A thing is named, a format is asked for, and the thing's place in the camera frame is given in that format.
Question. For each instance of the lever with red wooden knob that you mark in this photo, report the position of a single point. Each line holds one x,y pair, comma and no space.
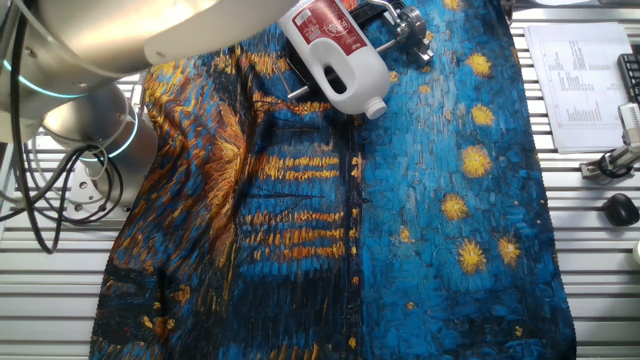
387,9

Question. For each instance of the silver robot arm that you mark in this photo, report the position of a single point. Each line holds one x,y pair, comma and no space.
100,30

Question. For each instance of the white bottle with red label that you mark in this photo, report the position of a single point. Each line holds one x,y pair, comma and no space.
360,90

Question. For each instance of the silver metal camera mount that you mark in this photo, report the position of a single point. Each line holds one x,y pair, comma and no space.
615,160

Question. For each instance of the dark grey stand piece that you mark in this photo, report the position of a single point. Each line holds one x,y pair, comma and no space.
508,10

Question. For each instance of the white round object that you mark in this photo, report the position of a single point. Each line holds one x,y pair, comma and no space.
637,252

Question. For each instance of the black keyboard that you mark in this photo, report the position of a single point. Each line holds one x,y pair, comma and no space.
631,75

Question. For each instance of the starry night painted cloth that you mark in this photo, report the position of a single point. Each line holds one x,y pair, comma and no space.
400,225

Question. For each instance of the silver metal lever base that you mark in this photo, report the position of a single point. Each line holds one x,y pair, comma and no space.
412,27

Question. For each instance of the printed paper sheet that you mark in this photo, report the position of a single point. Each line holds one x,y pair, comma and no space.
590,100

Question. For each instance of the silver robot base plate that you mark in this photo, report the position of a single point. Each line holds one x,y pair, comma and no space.
77,202

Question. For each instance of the black round knob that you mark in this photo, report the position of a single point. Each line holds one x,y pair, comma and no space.
621,210

